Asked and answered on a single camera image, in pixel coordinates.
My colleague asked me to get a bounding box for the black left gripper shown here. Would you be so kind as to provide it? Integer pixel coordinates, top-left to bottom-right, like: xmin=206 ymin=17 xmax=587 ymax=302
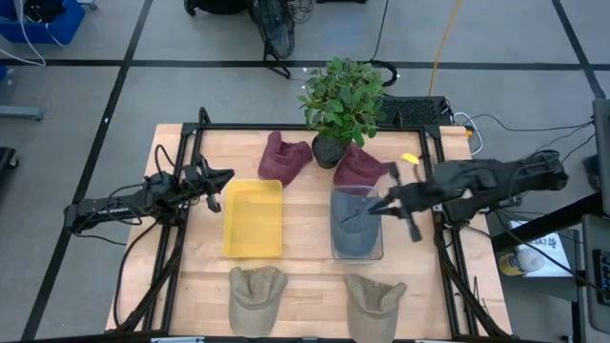
xmin=183 ymin=152 xmax=235 ymax=213

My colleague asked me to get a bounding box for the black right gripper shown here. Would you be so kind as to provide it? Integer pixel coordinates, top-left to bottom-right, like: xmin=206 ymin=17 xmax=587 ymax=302
xmin=367 ymin=162 xmax=447 ymax=243

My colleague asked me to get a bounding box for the gray baseball cap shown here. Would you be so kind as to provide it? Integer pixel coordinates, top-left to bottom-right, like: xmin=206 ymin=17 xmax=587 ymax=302
xmin=330 ymin=189 xmax=383 ymax=258

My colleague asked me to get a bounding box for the maroon baseball cap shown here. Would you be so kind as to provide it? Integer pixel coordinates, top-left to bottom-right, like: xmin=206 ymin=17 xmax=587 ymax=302
xmin=257 ymin=131 xmax=315 ymax=187
xmin=332 ymin=142 xmax=392 ymax=196

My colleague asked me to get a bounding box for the yellow plastic tray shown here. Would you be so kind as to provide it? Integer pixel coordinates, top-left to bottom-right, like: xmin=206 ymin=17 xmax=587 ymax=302
xmin=222 ymin=179 xmax=284 ymax=259

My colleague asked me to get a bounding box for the clear plastic bin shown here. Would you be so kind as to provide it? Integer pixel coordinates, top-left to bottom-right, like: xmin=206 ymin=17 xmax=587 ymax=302
xmin=329 ymin=184 xmax=385 ymax=262

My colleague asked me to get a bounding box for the black perforated box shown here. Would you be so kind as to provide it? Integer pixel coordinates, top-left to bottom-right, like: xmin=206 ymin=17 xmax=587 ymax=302
xmin=380 ymin=94 xmax=454 ymax=129

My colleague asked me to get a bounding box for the tan baseball cap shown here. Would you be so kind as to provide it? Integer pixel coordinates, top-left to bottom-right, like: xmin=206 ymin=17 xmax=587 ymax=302
xmin=228 ymin=265 xmax=290 ymax=338
xmin=342 ymin=272 xmax=408 ymax=343

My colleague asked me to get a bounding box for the green potted plant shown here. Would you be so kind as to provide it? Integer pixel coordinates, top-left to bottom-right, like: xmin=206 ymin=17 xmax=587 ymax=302
xmin=296 ymin=55 xmax=388 ymax=170

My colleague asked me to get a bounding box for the yellow white bottle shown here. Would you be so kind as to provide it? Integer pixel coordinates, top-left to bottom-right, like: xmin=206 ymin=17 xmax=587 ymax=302
xmin=498 ymin=247 xmax=546 ymax=277

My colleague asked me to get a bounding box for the black side table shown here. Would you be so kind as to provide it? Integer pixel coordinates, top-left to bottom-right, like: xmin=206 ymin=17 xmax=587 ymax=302
xmin=490 ymin=192 xmax=604 ymax=306

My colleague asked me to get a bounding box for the person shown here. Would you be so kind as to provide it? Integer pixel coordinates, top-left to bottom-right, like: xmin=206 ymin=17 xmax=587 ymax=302
xmin=184 ymin=0 xmax=249 ymax=15

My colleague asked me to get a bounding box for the white paper sheet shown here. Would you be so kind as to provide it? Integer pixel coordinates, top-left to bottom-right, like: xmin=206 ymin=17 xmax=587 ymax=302
xmin=508 ymin=219 xmax=573 ymax=278

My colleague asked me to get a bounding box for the gray metal foot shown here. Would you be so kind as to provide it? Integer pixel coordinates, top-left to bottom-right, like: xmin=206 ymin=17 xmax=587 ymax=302
xmin=0 ymin=105 xmax=45 ymax=122

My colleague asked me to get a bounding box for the black caster base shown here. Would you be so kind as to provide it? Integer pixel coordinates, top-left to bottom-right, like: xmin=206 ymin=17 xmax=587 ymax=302
xmin=0 ymin=146 xmax=20 ymax=172

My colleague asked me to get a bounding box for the blue plastic bin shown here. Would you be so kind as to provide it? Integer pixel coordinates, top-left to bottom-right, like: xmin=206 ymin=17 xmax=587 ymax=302
xmin=0 ymin=0 xmax=87 ymax=45

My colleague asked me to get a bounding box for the gray monitor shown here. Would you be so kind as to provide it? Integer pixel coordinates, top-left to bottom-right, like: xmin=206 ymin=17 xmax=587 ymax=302
xmin=592 ymin=97 xmax=610 ymax=215

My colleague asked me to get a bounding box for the black metal frame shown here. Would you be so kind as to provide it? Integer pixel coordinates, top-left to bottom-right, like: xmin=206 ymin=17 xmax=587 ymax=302
xmin=112 ymin=107 xmax=514 ymax=340

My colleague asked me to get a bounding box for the white cable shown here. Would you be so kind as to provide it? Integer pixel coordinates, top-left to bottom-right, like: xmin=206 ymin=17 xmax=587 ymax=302
xmin=452 ymin=111 xmax=485 ymax=157

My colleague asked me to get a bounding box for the black floor cable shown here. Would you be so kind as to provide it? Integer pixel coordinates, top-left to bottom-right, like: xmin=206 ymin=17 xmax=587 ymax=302
xmin=369 ymin=0 xmax=399 ymax=88

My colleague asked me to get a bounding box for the thin black cable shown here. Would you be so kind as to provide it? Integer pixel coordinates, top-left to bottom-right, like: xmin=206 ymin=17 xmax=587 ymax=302
xmin=469 ymin=112 xmax=597 ymax=166

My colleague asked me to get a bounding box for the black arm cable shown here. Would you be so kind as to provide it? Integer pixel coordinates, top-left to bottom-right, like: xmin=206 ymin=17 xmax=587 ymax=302
xmin=112 ymin=216 xmax=166 ymax=330

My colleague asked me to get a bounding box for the black wire fan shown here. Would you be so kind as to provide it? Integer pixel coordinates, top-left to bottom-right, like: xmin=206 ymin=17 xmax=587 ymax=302
xmin=250 ymin=0 xmax=296 ymax=80

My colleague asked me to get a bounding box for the yellow cable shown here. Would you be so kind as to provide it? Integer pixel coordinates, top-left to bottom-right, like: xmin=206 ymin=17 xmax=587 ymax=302
xmin=427 ymin=0 xmax=463 ymax=96

